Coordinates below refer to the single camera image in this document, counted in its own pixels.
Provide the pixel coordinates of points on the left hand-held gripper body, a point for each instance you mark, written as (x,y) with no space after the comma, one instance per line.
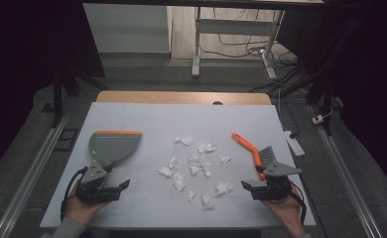
(90,175)

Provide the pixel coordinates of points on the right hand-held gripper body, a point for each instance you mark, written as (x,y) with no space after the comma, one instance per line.
(277,170)

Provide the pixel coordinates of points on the orange brush with grey bristles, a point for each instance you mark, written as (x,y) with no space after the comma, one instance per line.
(252,152)

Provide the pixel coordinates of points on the grey dustpan with orange edge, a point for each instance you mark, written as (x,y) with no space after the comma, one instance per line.
(115,147)

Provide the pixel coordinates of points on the person's left hand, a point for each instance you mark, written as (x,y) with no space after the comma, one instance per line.
(80,210)

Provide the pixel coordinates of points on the person's right hand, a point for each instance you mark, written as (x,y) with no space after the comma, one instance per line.
(289,213)

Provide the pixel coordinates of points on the white power strip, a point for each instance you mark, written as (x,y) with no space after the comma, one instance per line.
(294,143)

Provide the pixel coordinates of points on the black floor plate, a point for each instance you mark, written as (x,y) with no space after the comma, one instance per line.
(67,139)

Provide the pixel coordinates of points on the scattered white paper scraps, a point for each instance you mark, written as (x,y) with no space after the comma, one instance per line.
(179,182)

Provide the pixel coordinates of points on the white table mat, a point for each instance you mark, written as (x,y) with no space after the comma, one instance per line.
(148,119)

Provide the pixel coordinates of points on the black tripod stand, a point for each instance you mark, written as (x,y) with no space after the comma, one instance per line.
(327,79)

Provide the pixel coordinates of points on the dark curtain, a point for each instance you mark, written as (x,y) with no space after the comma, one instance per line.
(373,66)
(23,49)

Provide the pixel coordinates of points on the grey cabinet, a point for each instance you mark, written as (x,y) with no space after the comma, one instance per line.
(125,28)

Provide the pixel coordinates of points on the metal floor rail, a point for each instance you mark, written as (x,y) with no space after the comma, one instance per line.
(347,178)
(29,178)

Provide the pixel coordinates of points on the white metal desk frame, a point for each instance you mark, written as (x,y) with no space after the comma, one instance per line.
(234,27)

